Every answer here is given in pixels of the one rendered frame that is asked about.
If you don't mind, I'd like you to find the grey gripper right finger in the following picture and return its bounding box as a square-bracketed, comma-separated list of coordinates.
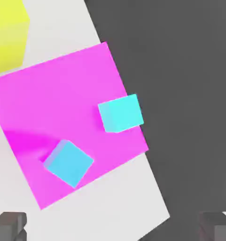
[198, 210, 226, 241]

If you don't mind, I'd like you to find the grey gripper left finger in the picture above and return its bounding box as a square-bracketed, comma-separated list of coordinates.
[0, 211, 28, 241]

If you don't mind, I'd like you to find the small sky blue cube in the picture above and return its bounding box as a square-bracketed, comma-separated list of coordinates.
[43, 139, 95, 189]

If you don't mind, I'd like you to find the small cyan cube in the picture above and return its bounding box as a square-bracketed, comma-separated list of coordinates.
[97, 93, 145, 134]

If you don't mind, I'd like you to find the large magenta box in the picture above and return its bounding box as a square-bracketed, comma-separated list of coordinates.
[0, 41, 149, 211]

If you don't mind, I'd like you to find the large yellow box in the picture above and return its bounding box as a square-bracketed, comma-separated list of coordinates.
[0, 0, 31, 76]

